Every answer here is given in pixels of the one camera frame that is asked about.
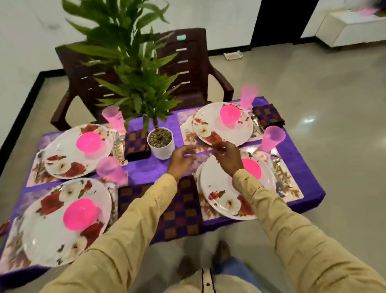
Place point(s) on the person's left hand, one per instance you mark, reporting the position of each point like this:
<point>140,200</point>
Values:
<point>178,164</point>

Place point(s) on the person's right hand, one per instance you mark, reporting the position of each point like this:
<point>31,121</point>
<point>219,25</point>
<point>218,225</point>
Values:
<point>230,161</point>

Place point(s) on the person's right fingers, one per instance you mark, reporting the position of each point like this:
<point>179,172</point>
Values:
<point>222,147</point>

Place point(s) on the person's left fingers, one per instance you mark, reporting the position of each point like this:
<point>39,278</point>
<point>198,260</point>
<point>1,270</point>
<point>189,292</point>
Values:
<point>186,149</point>

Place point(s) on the person's right forearm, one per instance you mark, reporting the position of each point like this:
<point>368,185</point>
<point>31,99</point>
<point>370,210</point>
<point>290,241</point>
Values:
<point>289,235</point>

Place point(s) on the person's left forearm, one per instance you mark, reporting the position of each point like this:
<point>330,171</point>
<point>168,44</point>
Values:
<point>126,232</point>

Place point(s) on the floral placemat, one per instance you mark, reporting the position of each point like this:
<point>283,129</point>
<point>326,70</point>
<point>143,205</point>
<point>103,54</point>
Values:
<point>36,175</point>
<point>187,134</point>
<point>289,187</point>
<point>12,256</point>

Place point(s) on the white floral dinner plate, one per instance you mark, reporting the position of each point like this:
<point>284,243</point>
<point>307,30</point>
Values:
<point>241,129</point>
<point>215,181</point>
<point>42,235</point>
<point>64,151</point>

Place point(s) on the pink plastic bowl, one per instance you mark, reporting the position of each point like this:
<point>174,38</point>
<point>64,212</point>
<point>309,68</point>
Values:
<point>80,215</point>
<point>229,114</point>
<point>253,168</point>
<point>89,142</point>

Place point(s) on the purple tablecloth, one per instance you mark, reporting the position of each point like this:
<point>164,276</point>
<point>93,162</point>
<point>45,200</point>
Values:
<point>152,170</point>

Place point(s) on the metal spoon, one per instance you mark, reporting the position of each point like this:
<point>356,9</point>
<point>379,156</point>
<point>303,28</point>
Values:
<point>257,123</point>
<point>118,146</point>
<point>276,163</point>

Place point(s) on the checkered cloth napkin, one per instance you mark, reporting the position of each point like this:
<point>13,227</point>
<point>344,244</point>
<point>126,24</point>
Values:
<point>268,115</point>
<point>181,217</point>
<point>136,145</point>

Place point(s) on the pink plastic cup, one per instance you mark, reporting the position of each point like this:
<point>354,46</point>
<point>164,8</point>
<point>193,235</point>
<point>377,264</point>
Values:
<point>111,169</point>
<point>272,138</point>
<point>114,118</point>
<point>248,96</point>

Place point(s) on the brown plastic chair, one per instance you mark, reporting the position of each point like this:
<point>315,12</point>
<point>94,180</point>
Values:
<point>78,78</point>
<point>196,72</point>

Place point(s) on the green plant in white pot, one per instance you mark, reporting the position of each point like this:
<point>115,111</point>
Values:
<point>141,81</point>

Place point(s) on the white tray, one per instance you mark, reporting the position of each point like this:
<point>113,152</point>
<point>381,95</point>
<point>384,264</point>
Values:
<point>233,55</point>

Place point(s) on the person's right foot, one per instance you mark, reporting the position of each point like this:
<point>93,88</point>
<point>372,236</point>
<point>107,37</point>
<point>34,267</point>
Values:
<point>221,253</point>

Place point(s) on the person's blue trousers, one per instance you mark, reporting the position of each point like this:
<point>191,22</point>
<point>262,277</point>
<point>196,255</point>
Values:
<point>241,271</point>

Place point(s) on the person's beige shirt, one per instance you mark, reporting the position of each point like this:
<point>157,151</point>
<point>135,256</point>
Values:
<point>193,283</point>

